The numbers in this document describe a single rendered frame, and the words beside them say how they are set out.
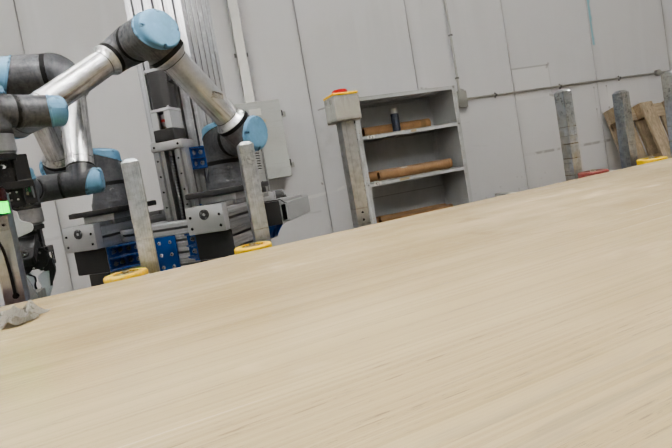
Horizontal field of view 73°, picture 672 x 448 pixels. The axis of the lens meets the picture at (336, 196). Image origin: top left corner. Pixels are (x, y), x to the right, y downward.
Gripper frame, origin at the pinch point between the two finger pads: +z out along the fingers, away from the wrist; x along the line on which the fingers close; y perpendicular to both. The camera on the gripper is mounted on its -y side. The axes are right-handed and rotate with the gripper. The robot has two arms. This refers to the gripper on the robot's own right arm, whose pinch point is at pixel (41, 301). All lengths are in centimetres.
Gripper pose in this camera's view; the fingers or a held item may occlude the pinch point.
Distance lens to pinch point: 144.1
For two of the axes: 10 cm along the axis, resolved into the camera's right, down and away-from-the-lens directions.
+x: -9.2, 1.8, -3.5
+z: 1.7, 9.8, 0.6
